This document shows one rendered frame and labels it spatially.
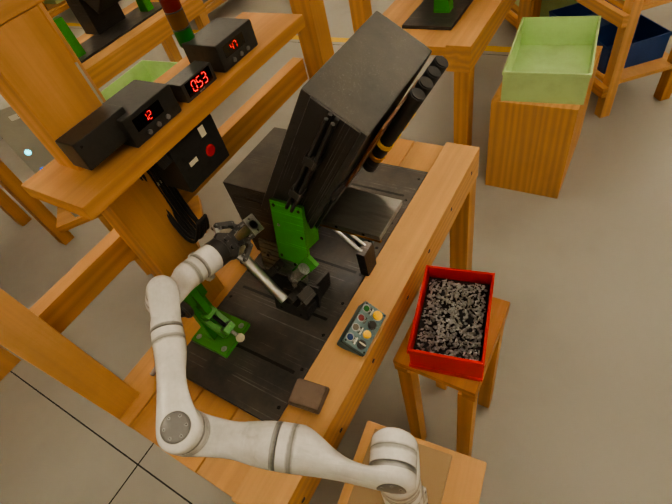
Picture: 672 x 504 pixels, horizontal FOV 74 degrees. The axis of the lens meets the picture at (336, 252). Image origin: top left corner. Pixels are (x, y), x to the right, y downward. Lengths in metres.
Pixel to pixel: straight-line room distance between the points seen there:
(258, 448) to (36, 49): 0.91
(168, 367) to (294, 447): 0.31
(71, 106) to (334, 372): 0.94
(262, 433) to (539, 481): 1.45
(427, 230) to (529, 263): 1.17
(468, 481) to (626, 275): 1.74
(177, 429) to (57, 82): 0.77
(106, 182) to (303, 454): 0.72
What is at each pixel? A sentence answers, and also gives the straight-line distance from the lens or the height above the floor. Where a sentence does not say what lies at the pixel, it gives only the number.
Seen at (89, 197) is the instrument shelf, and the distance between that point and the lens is 1.11.
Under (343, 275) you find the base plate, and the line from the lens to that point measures 1.51.
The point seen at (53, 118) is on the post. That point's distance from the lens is 1.17.
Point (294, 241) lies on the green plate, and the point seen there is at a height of 1.15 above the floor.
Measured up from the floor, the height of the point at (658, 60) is 0.26.
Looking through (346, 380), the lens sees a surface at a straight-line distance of 1.31.
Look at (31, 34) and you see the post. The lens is 1.16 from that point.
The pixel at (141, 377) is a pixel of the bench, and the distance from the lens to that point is 1.61.
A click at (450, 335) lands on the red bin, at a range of 1.36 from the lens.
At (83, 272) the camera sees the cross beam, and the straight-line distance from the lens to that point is 1.40.
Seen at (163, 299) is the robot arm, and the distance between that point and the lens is 1.07.
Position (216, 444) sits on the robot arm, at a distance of 1.01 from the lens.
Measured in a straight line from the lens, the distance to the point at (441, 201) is 1.69.
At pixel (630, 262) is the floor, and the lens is 2.80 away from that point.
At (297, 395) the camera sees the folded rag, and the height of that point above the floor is 0.93.
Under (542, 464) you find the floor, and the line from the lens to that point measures 2.19.
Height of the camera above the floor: 2.08
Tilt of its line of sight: 48 degrees down
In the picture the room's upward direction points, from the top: 17 degrees counter-clockwise
